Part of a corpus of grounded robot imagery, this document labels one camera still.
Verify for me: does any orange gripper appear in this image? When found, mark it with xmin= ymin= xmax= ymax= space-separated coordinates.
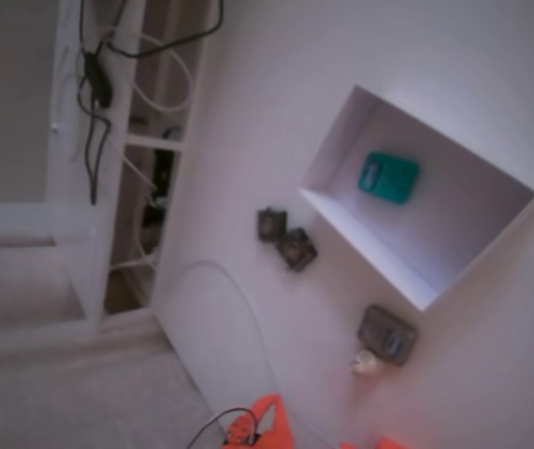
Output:
xmin=222 ymin=393 xmax=296 ymax=449

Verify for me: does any green cube box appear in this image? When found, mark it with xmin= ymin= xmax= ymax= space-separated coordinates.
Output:
xmin=357 ymin=150 xmax=421 ymax=206

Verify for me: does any white cardboard bin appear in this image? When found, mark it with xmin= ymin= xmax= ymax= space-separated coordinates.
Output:
xmin=297 ymin=83 xmax=534 ymax=312

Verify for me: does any small white bear figurine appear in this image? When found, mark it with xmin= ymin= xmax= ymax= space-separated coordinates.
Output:
xmin=350 ymin=348 xmax=382 ymax=377

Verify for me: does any grey translucent box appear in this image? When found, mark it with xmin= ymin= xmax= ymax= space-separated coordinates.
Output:
xmin=357 ymin=304 xmax=420 ymax=367

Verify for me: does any black clear-lid case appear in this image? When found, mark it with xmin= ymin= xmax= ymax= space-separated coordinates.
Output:
xmin=256 ymin=207 xmax=289 ymax=243
xmin=278 ymin=226 xmax=319 ymax=271

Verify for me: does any thin robot wire loop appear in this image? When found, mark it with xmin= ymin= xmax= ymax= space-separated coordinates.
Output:
xmin=186 ymin=407 xmax=261 ymax=449

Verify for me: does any curved white cable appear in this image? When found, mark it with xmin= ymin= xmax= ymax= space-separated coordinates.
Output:
xmin=107 ymin=224 xmax=163 ymax=273

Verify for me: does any straight white cable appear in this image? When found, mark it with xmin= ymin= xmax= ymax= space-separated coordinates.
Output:
xmin=107 ymin=135 xmax=160 ymax=193

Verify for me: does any looped white cable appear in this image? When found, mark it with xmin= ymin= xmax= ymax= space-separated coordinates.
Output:
xmin=102 ymin=26 xmax=194 ymax=114

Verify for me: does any white shelf frame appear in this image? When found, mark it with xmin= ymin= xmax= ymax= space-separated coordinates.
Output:
xmin=0 ymin=0 xmax=207 ymax=336

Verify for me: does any black cable with adapter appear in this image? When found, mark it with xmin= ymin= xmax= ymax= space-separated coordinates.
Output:
xmin=76 ymin=0 xmax=225 ymax=206

